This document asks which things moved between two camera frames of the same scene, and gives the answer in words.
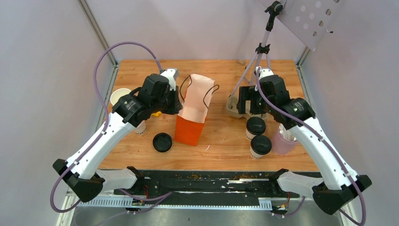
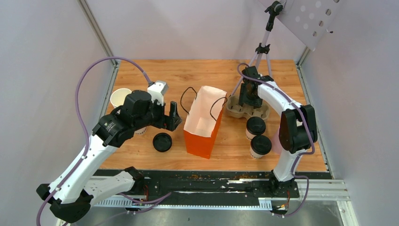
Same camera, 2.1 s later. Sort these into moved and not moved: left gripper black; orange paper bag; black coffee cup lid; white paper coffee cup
Moved: orange paper bag; left gripper black
Not moved: black coffee cup lid; white paper coffee cup
